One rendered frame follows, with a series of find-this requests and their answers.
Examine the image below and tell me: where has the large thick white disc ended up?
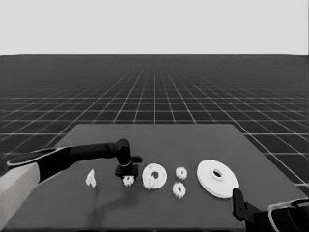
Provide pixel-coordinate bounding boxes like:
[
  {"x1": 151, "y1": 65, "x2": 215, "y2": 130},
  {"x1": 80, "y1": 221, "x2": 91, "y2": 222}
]
[{"x1": 196, "y1": 159, "x2": 239, "y2": 199}]

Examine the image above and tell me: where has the white round carrier with pins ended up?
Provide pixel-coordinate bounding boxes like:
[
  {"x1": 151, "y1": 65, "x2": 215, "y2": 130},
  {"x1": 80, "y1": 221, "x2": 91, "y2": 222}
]
[{"x1": 141, "y1": 162, "x2": 168, "y2": 190}]

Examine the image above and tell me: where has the small white T-shaped piece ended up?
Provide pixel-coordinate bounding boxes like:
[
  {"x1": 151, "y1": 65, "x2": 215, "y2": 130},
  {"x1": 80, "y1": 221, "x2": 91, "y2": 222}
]
[{"x1": 84, "y1": 168, "x2": 98, "y2": 189}]

